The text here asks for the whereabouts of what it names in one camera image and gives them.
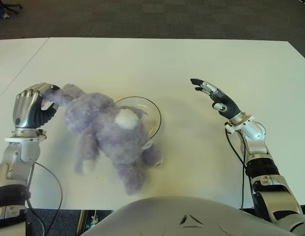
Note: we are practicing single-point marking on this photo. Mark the black office chair base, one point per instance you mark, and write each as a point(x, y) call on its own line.
point(13, 8)

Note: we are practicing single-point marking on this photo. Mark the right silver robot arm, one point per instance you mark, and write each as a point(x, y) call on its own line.
point(260, 157)

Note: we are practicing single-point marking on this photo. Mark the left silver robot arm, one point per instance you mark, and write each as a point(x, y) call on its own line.
point(14, 159)

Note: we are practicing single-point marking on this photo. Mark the silver robot torso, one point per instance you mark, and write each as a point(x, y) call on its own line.
point(167, 216)

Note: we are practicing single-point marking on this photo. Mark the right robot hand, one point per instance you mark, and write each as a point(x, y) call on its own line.
point(226, 104)

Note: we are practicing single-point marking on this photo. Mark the purple plush bunny doll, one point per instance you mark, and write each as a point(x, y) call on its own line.
point(113, 130)

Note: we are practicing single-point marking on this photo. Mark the person in blue jeans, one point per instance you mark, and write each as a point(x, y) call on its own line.
point(1, 9)

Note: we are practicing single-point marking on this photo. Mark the metal support frame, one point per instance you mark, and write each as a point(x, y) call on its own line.
point(93, 218)

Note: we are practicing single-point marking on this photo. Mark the white plate black rim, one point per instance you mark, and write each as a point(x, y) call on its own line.
point(152, 118)

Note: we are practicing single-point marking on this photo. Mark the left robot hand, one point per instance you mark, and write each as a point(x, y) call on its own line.
point(25, 108)

